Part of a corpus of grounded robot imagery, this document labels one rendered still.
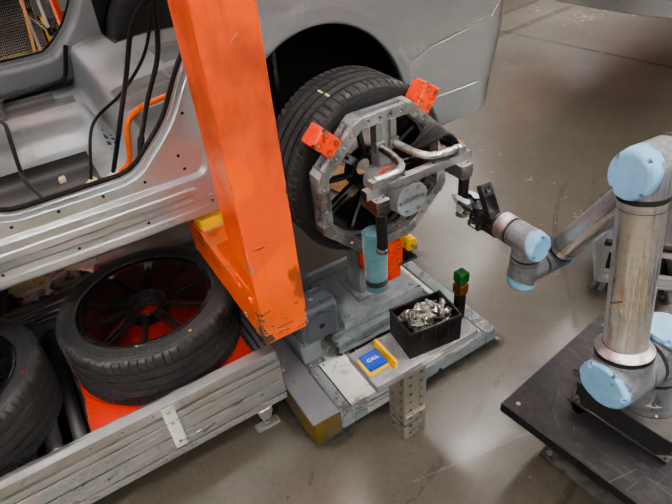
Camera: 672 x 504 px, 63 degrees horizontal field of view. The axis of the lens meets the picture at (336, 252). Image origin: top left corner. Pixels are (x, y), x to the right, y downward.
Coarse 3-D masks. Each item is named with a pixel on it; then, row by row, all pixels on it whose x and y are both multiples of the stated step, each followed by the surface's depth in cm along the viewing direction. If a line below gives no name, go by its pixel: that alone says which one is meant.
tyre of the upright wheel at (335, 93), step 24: (336, 72) 192; (360, 72) 190; (312, 96) 185; (336, 96) 179; (360, 96) 180; (384, 96) 185; (288, 120) 188; (312, 120) 179; (336, 120) 180; (288, 144) 185; (288, 168) 184; (288, 192) 188; (312, 216) 194
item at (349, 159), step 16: (400, 128) 215; (416, 128) 203; (352, 160) 194; (336, 176) 195; (352, 176) 198; (352, 192) 202; (336, 208) 202; (352, 208) 225; (336, 224) 207; (352, 224) 210; (368, 224) 215
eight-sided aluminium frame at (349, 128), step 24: (360, 120) 174; (384, 120) 180; (432, 120) 191; (432, 144) 203; (312, 168) 181; (336, 168) 179; (312, 192) 185; (432, 192) 210; (408, 216) 217; (336, 240) 195; (360, 240) 202
